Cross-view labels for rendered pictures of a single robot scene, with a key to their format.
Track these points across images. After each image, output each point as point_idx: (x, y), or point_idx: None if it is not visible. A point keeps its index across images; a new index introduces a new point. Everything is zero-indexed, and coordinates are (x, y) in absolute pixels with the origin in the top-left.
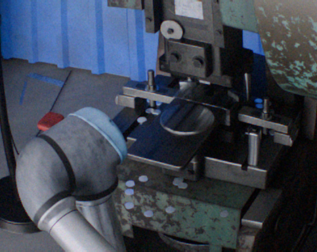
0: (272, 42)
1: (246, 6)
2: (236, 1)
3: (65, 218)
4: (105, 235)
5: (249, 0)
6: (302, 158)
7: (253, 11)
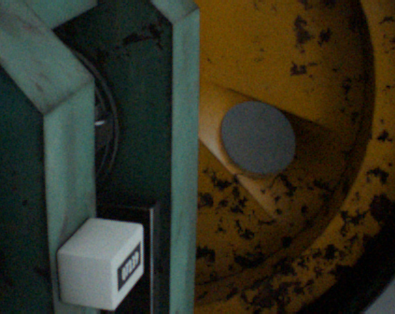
0: None
1: (187, 305)
2: (181, 309)
3: None
4: None
5: (190, 287)
6: None
7: (190, 306)
